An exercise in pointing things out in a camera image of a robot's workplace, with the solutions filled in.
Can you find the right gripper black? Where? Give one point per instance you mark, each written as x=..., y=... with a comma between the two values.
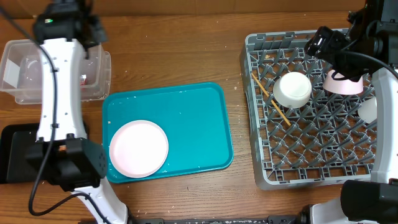
x=333, y=43

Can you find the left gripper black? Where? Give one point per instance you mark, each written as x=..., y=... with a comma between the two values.
x=97, y=34

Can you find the pink bowl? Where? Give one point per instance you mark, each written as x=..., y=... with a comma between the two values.
x=342, y=87

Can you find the red snack wrapper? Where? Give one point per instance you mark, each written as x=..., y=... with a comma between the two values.
x=83, y=79

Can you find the white bowl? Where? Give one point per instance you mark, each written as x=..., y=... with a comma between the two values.
x=292, y=90

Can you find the wooden chopstick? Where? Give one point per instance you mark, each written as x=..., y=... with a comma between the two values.
x=271, y=99

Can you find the white cup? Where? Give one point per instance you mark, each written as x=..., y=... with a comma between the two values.
x=368, y=110

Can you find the white plate with food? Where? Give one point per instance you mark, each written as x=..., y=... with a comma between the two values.
x=138, y=149

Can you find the peanuts and rice food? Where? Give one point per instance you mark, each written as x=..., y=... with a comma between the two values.
x=62, y=148

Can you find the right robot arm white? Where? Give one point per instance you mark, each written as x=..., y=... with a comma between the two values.
x=375, y=200

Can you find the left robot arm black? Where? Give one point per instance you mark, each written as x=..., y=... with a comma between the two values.
x=62, y=154

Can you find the grey dishwasher rack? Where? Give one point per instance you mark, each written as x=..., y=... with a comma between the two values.
x=327, y=143

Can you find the clear plastic bin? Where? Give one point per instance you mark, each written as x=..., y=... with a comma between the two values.
x=14, y=52

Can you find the black plastic tray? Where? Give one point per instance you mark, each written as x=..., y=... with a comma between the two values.
x=16, y=139

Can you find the teal serving tray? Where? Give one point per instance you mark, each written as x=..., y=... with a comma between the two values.
x=194, y=118

